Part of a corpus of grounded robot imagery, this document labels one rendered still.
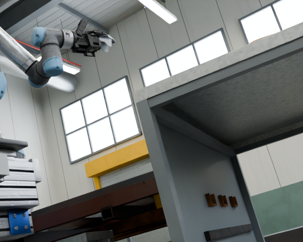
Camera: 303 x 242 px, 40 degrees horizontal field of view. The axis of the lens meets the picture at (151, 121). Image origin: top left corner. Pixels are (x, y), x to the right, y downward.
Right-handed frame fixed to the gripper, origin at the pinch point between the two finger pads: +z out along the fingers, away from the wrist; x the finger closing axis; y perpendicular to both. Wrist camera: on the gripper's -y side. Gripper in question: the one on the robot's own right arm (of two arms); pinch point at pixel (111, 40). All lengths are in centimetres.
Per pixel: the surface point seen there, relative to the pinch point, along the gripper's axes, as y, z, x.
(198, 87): 54, -7, 42
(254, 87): 46, 32, 32
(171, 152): 61, -1, 12
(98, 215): 53, 16, -82
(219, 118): 41, 43, 1
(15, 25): -594, 239, -633
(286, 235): 83, 237, -150
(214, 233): 90, 15, 0
